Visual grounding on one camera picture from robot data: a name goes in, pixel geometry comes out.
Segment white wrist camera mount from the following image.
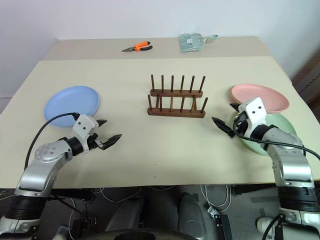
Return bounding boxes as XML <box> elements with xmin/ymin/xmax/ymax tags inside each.
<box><xmin>72</xmin><ymin>114</ymin><xmax>100</xmax><ymax>152</ymax></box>
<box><xmin>237</xmin><ymin>97</ymin><xmax>267</xmax><ymax>139</ymax></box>

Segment red plate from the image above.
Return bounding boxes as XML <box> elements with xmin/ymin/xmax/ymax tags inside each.
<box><xmin>230</xmin><ymin>83</ymin><xmax>290</xmax><ymax>114</ymax></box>

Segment wooden dish rack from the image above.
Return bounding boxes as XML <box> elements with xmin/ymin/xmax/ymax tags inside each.
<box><xmin>146</xmin><ymin>74</ymin><xmax>209</xmax><ymax>119</ymax></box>

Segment blue plate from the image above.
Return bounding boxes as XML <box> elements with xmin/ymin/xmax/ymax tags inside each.
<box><xmin>43</xmin><ymin>85</ymin><xmax>101</xmax><ymax>129</ymax></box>

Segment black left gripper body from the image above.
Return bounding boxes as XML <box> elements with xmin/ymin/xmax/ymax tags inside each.
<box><xmin>87</xmin><ymin>133</ymin><xmax>106</xmax><ymax>151</ymax></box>

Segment black rounded rim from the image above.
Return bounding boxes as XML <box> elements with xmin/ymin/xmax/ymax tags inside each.
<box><xmin>84</xmin><ymin>226</ymin><xmax>201</xmax><ymax>240</ymax></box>

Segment pale green plastic packet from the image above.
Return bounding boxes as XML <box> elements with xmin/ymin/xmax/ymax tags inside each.
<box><xmin>178</xmin><ymin>32</ymin><xmax>204</xmax><ymax>54</ymax></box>

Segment grey rounded shell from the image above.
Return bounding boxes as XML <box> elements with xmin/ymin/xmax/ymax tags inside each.
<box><xmin>104</xmin><ymin>196</ymin><xmax>146</xmax><ymax>232</ymax></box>
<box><xmin>178</xmin><ymin>192</ymin><xmax>209</xmax><ymax>238</ymax></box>

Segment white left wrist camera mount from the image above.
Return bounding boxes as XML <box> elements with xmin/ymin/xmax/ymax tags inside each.
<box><xmin>72</xmin><ymin>114</ymin><xmax>100</xmax><ymax>152</ymax></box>

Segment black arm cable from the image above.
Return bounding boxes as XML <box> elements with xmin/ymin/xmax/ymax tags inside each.
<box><xmin>232</xmin><ymin>113</ymin><xmax>320</xmax><ymax>161</ymax></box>
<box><xmin>24</xmin><ymin>112</ymin><xmax>81</xmax><ymax>171</ymax></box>

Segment green plate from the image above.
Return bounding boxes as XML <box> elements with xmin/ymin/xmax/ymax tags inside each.
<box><xmin>238</xmin><ymin>112</ymin><xmax>299</xmax><ymax>157</ymax></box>

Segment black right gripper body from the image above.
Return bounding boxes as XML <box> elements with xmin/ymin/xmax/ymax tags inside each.
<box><xmin>233</xmin><ymin>111</ymin><xmax>251</xmax><ymax>136</ymax></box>

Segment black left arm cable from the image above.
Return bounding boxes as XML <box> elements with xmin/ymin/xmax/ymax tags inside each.
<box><xmin>24</xmin><ymin>112</ymin><xmax>81</xmax><ymax>171</ymax></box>

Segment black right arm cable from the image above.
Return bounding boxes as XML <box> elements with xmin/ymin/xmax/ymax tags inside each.
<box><xmin>232</xmin><ymin>113</ymin><xmax>320</xmax><ymax>161</ymax></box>

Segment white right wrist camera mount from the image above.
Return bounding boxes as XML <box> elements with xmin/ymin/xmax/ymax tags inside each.
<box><xmin>237</xmin><ymin>97</ymin><xmax>267</xmax><ymax>139</ymax></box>

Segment white floor cable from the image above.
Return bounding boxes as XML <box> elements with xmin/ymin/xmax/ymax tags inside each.
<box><xmin>199</xmin><ymin>184</ymin><xmax>232</xmax><ymax>209</ymax></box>
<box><xmin>91</xmin><ymin>185</ymin><xmax>144</xmax><ymax>205</ymax></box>

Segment black table frame bar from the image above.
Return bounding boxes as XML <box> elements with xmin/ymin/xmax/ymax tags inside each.
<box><xmin>48</xmin><ymin>187</ymin><xmax>96</xmax><ymax>202</ymax></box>
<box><xmin>230</xmin><ymin>184</ymin><xmax>279</xmax><ymax>197</ymax></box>

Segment black metal bracket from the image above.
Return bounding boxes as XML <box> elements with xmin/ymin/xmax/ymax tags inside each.
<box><xmin>214</xmin><ymin>214</ymin><xmax>233</xmax><ymax>240</ymax></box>

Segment orange-handled pliers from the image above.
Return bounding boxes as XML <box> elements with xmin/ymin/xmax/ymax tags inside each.
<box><xmin>121</xmin><ymin>40</ymin><xmax>154</xmax><ymax>53</ymax></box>

